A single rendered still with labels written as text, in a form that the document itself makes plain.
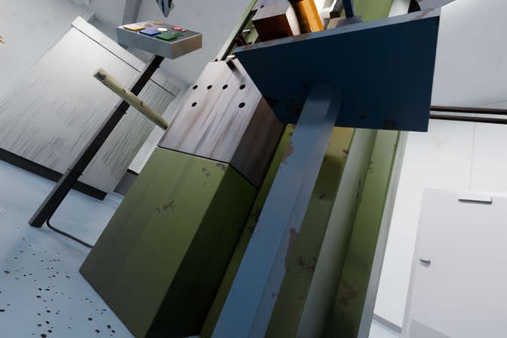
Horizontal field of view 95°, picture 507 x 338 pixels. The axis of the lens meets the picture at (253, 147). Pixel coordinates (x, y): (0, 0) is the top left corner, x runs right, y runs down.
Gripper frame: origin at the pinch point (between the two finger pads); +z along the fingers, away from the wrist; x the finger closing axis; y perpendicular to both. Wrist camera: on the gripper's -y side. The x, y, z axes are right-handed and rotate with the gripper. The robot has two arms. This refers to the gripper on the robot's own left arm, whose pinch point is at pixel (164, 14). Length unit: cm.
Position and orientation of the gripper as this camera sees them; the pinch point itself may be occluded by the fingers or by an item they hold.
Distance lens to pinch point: 134.6
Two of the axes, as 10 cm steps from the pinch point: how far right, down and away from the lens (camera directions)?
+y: 3.7, -5.4, 7.6
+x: -9.2, -3.4, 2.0
